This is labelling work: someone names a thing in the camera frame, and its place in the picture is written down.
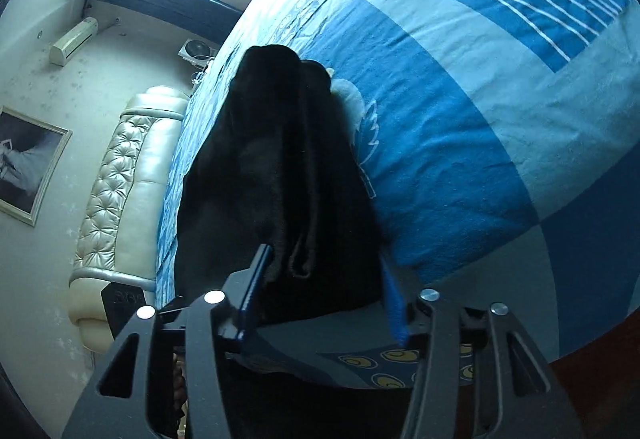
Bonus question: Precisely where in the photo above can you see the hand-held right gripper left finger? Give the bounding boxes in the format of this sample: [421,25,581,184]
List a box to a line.
[60,244,273,439]

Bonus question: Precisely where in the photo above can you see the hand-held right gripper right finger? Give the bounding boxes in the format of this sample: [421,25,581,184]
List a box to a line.
[381,256,586,439]

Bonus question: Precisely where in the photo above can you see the black pants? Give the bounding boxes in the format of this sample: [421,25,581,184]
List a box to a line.
[175,45,396,326]

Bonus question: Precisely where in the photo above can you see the cream tufted headboard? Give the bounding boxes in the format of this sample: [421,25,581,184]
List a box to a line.
[67,86,191,352]

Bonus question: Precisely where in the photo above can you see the blue patterned bed sheet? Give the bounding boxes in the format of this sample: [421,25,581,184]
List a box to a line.
[155,0,640,390]

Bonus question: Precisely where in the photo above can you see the white floor fan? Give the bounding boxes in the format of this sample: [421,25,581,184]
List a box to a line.
[179,38,217,70]

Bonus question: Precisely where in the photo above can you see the white air conditioner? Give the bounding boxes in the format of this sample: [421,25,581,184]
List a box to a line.
[49,18,99,66]

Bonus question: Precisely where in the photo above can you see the framed wall picture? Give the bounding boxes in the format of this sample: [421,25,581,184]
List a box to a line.
[0,106,73,226]

